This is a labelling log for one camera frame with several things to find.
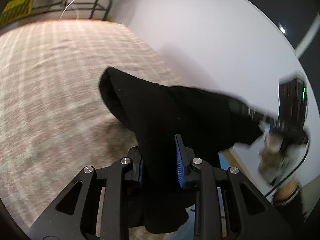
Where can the yellow green patterned bag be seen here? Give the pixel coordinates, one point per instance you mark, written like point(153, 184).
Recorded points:
point(14, 10)

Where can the black sweater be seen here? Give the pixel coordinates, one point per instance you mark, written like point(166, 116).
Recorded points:
point(155, 114)

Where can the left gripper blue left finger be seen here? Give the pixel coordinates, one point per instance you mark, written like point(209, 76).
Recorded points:
point(140, 171)

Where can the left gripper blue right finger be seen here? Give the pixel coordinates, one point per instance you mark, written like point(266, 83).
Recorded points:
point(183, 163)

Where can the person's right hand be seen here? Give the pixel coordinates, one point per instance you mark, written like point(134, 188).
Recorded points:
point(274, 161)

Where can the black metal clothes rack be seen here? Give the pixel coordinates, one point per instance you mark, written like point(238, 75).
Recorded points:
point(91, 6)

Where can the plaid bed blanket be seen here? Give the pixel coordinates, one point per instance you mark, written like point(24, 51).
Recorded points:
point(53, 119)

